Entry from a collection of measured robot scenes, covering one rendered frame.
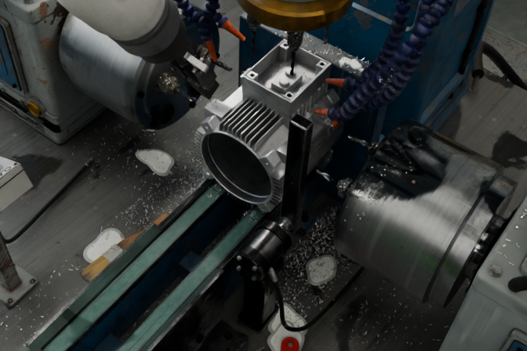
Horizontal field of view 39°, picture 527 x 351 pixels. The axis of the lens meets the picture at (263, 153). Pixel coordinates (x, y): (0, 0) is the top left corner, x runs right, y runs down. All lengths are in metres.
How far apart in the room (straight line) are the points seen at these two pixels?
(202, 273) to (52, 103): 0.50
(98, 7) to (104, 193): 0.74
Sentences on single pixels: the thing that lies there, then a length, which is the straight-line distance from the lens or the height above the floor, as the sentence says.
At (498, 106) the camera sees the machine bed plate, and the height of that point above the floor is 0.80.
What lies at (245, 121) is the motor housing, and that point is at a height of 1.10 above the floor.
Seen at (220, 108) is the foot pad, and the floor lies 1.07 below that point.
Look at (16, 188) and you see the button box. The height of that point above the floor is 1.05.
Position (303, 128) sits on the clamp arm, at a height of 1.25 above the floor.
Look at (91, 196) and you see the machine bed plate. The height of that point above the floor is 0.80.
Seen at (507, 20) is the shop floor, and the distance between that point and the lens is 3.37.
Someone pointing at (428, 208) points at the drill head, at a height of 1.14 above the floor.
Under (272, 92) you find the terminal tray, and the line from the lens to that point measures 1.21.
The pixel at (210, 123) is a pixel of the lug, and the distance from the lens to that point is 1.24.
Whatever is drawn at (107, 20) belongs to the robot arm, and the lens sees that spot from 0.86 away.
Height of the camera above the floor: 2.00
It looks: 50 degrees down
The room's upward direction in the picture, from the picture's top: 3 degrees clockwise
